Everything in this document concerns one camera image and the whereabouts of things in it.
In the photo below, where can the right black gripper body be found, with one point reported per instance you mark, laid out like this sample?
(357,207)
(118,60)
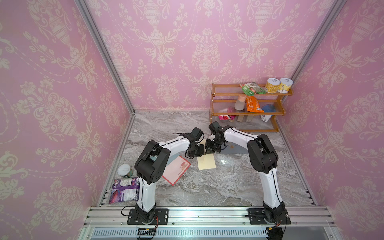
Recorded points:
(217,144)

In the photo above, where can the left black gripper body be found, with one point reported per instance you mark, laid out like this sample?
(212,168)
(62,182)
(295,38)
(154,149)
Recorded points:
(191,153)

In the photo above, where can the cream yellow envelope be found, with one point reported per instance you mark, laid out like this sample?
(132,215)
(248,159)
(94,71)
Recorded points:
(206,162)

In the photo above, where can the red bordered pink card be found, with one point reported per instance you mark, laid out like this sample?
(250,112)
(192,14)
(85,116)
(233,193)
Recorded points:
(175,168)

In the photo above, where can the grey envelope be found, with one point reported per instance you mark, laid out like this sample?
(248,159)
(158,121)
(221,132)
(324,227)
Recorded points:
(232,148)

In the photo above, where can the teal green envelope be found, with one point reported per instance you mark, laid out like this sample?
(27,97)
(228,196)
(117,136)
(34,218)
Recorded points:
(153,157)

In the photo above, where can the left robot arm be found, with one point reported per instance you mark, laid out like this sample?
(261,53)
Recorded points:
(152,163)

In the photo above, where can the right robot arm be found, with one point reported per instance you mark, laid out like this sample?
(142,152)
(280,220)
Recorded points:
(263,158)

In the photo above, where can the magenta pink item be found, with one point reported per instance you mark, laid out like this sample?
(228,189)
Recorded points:
(228,117)

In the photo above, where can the wooden three-tier shelf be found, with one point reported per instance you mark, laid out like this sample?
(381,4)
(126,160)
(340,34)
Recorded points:
(224,96)

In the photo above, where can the pink beige bottle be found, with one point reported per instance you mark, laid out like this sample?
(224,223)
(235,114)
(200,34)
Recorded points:
(240,103)

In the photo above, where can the orange snack bag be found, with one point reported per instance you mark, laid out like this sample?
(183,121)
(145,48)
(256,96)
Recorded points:
(253,105)

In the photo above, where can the green snack packet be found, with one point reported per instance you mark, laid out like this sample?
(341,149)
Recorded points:
(251,89)

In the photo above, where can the yellow can left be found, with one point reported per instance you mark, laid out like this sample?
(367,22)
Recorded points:
(272,85)

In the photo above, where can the yellow can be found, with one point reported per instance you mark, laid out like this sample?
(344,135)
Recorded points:
(285,85)
(272,85)

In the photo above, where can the green white can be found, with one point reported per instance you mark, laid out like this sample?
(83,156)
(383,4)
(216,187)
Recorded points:
(125,171)

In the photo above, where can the purple snack bag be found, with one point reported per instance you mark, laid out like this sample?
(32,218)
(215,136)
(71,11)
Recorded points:
(124,190)

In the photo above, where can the yellow can right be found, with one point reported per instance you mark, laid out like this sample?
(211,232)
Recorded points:
(285,85)

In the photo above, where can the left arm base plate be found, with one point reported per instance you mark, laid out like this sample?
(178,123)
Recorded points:
(155,216)

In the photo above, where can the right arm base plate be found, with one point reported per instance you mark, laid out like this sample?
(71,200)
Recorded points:
(260,216)

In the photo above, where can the aluminium front rail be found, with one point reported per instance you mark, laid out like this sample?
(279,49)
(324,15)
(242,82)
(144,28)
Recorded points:
(209,223)

